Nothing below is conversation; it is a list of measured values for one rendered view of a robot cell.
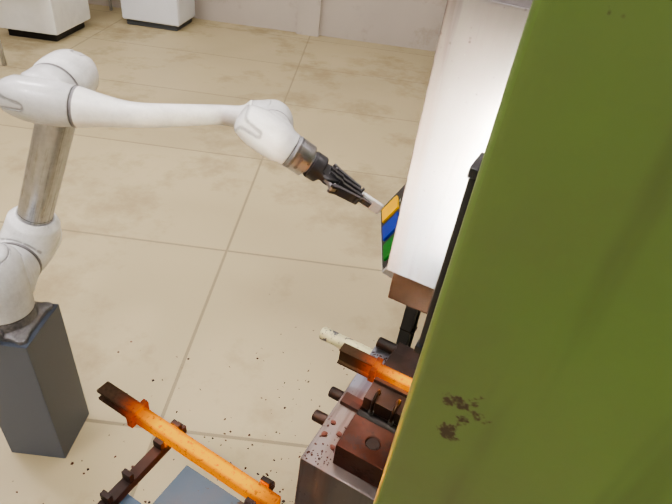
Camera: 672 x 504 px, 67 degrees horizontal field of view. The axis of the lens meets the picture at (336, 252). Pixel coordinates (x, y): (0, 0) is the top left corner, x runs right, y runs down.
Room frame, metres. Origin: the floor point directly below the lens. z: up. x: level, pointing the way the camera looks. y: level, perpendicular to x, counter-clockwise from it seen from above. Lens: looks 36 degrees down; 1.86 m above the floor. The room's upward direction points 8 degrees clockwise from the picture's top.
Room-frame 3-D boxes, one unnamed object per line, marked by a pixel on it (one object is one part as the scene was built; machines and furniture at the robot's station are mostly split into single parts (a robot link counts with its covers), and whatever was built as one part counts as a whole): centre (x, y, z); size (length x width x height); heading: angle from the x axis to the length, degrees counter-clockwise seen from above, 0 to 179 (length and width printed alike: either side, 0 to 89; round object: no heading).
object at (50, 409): (1.09, 0.98, 0.30); 0.20 x 0.20 x 0.60; 2
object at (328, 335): (1.13, -0.19, 0.62); 0.44 x 0.05 x 0.05; 67
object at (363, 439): (0.59, -0.12, 0.95); 0.12 x 0.09 x 0.07; 67
